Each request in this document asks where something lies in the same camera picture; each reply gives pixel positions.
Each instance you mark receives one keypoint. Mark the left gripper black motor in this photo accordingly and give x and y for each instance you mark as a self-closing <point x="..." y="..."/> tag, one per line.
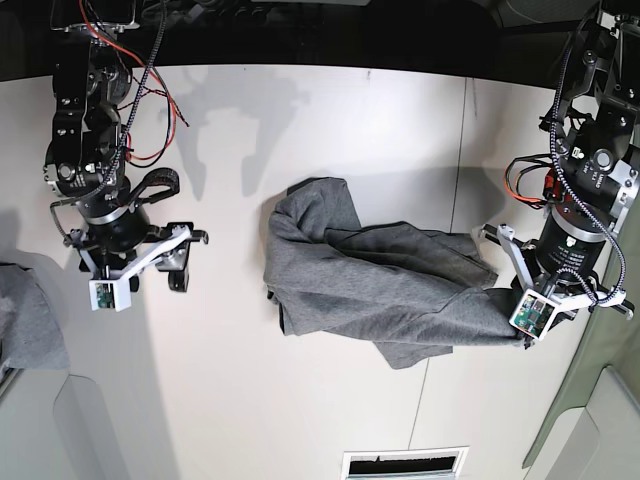
<point x="569" y="241"/>

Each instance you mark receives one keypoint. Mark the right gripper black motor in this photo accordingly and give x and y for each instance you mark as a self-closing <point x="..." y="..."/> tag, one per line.
<point x="115" y="228"/>

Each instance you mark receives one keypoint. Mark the grey t-shirt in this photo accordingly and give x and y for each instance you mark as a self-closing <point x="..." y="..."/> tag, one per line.
<point x="413" y="293"/>

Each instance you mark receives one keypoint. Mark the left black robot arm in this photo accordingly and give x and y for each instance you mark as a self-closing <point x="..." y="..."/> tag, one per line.
<point x="591" y="182"/>

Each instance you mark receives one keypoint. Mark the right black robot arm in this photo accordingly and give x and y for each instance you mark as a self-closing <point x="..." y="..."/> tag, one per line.
<point x="98" y="85"/>

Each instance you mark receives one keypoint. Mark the green-grey side panel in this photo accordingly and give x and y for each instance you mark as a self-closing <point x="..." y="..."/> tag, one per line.
<point x="608" y="339"/>

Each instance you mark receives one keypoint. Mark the grey folded cloth pile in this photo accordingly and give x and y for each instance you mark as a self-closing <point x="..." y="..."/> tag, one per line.
<point x="31" y="338"/>

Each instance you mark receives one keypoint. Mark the white vent slot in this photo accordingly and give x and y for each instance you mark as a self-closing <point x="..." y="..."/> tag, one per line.
<point x="436" y="463"/>

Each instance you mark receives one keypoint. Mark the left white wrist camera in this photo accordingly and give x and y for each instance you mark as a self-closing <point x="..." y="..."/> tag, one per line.
<point x="533" y="314"/>

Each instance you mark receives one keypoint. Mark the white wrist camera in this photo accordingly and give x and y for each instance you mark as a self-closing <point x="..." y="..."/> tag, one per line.
<point x="110" y="294"/>
<point x="533" y="314"/>

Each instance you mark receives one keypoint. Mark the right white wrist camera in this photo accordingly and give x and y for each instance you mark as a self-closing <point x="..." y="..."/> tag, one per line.
<point x="110" y="294"/>

